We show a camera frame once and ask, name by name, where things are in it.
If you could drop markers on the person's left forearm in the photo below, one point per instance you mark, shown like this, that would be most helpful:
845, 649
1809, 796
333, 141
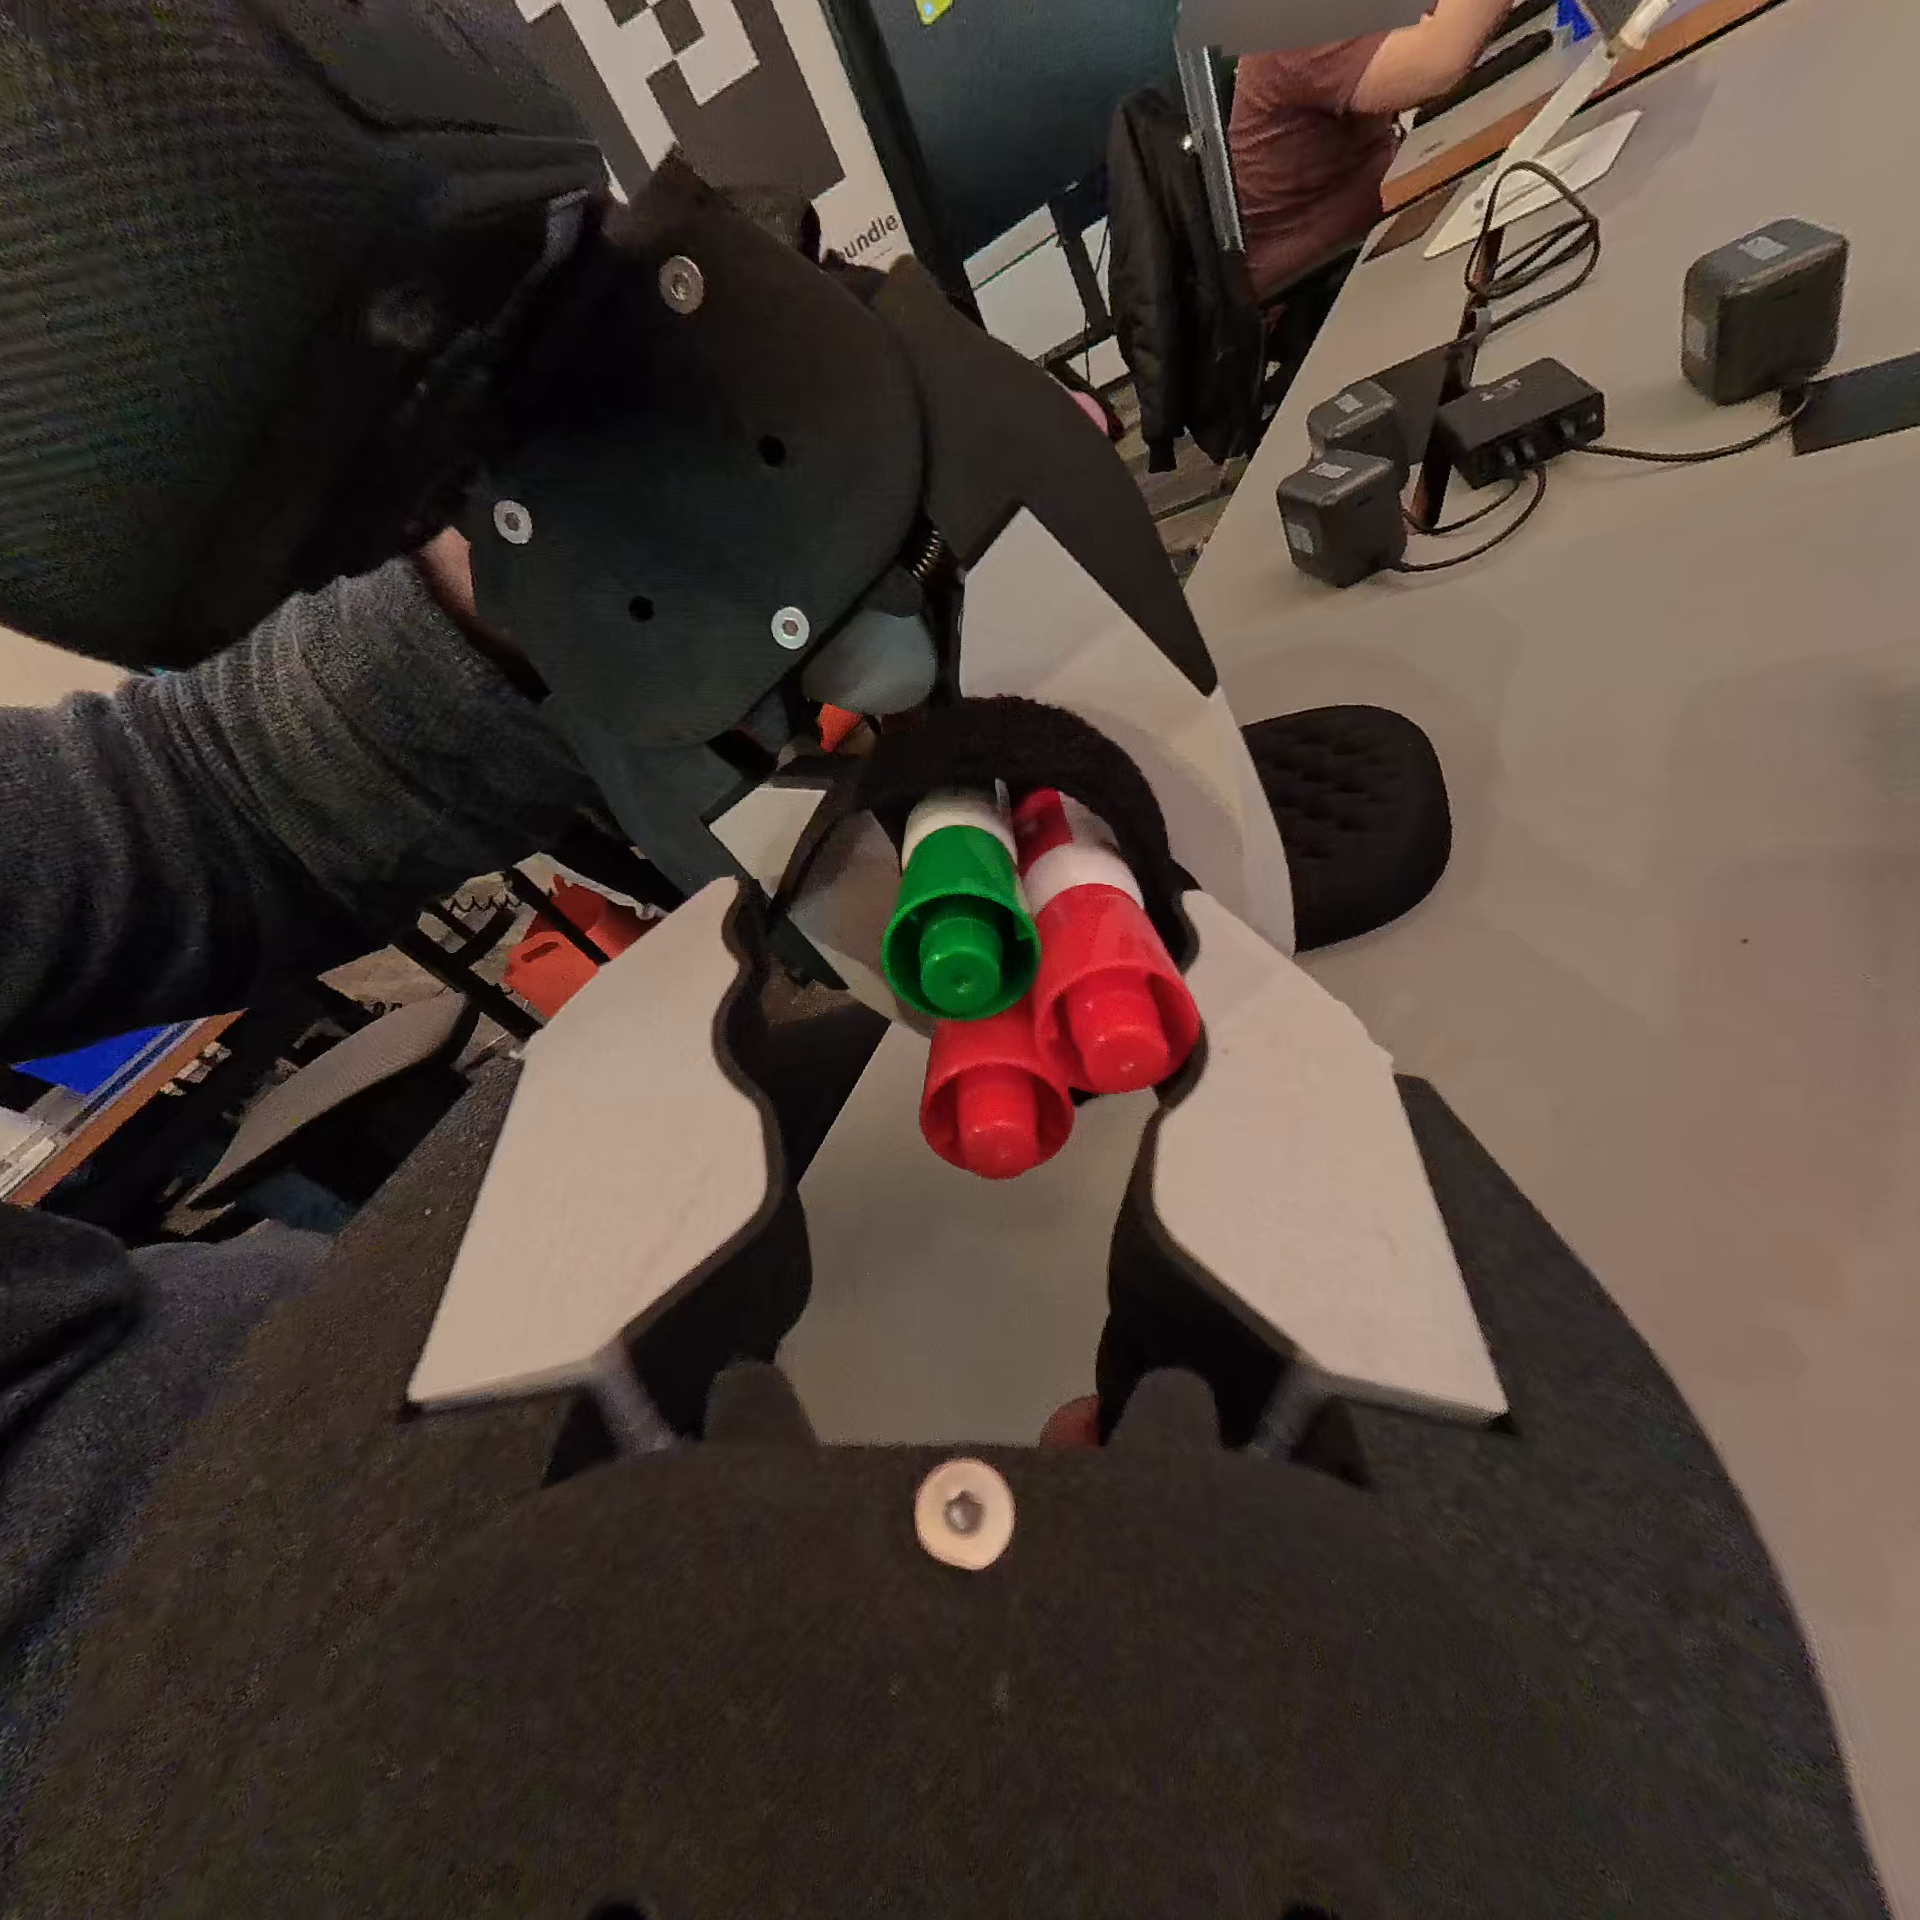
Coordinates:
225, 779

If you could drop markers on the person's dark clothing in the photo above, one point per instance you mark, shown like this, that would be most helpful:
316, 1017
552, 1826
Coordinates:
90, 1424

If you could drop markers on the black upright stand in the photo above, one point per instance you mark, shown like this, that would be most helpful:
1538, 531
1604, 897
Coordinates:
1442, 404

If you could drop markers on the white flat pad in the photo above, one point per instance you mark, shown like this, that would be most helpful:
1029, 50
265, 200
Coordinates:
1589, 164

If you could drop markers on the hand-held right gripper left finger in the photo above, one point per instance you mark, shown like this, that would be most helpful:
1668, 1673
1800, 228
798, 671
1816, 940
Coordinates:
629, 1141

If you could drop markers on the green marker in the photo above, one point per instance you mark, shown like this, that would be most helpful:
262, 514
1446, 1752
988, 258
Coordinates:
960, 930

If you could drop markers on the black flat card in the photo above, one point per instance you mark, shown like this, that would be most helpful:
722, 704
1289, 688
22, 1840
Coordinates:
1861, 402

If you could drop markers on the black mesh pad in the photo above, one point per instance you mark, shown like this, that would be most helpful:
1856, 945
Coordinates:
1350, 826

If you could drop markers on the black and white marker board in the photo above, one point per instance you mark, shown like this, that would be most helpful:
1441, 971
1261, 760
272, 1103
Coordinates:
721, 89

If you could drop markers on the red marker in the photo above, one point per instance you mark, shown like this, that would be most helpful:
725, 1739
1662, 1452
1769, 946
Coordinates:
1118, 1004
993, 1109

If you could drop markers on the black jacket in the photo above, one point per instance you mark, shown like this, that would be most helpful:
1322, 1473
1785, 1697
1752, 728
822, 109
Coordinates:
1184, 271

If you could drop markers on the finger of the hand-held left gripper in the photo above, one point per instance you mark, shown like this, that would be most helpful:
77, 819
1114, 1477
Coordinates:
1079, 628
839, 891

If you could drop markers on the black hub box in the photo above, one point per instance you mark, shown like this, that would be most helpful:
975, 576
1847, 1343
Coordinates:
1517, 421

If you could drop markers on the large black charger block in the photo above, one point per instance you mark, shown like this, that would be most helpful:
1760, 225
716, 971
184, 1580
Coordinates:
1762, 306

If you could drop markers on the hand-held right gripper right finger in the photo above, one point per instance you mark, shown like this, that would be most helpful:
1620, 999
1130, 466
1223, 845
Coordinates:
1305, 1200

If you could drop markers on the orange plastic box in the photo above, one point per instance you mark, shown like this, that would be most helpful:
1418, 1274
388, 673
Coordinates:
562, 961

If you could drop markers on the dark monitor screen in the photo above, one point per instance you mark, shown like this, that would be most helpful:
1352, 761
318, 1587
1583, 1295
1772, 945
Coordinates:
1021, 106

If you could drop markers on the grey office chair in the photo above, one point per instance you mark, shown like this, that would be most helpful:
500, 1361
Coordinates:
345, 1080

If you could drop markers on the blue sheet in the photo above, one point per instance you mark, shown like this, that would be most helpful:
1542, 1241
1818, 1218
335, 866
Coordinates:
100, 1058

